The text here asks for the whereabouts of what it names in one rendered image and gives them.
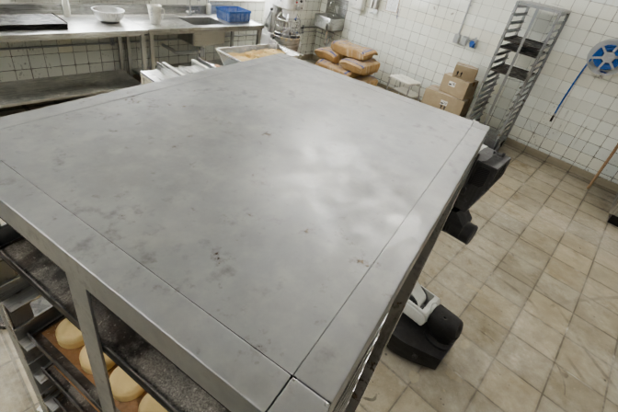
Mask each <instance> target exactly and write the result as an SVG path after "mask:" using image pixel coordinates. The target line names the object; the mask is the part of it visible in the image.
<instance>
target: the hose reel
mask: <svg viewBox="0 0 618 412"><path fill-rule="evenodd" d="M586 66H588V68H589V69H590V70H591V71H592V72H593V73H594V74H598V75H599V79H602V78H603V76H604V75H611V74H616V73H618V39H608V40H604V41H601V42H599V43H598V44H596V45H595V46H594V47H593V48H592V49H591V50H590V51H589V54H588V57H587V63H586V65H585V66H584V67H583V69H582V70H581V72H580V73H579V74H578V76H577V78H576V79H575V81H574V82H573V84H572V85H571V87H572V86H573V85H574V84H575V82H576V81H577V80H578V78H579V76H580V75H581V73H582V72H583V71H584V69H585V68H586ZM571 87H570V88H569V89H568V90H567V92H566V94H565V96H564V97H563V99H562V100H561V102H560V104H559V105H558V107H557V109H556V111H555V113H554V114H553V116H552V118H551V119H550V120H549V121H552V120H553V118H554V116H555V114H556V112H557V111H558V109H559V107H560V105H561V104H562V102H563V100H564V99H565V97H566V96H567V94H568V92H569V90H570V89H571Z"/></svg>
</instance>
